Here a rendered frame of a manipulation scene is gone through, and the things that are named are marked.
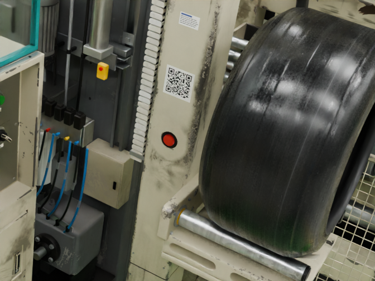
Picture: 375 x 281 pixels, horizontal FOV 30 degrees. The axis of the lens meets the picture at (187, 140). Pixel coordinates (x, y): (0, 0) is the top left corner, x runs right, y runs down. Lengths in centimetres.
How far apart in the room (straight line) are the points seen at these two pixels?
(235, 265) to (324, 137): 47
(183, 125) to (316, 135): 43
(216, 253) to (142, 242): 30
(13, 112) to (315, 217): 73
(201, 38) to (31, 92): 41
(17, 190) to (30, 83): 29
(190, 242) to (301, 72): 55
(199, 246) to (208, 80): 41
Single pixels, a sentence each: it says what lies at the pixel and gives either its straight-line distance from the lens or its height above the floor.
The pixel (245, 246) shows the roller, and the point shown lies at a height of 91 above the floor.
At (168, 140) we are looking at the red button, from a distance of 173.
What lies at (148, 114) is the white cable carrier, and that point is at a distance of 175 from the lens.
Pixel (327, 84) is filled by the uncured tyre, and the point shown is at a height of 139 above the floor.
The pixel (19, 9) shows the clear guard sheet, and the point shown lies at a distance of 154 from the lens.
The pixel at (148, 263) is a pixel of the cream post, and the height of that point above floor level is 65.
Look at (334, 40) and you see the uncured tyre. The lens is 149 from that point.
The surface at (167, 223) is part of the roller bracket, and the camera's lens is 171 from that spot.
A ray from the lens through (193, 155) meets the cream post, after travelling 174.
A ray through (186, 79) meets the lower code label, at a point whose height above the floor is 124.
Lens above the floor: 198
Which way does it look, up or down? 32 degrees down
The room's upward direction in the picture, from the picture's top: 11 degrees clockwise
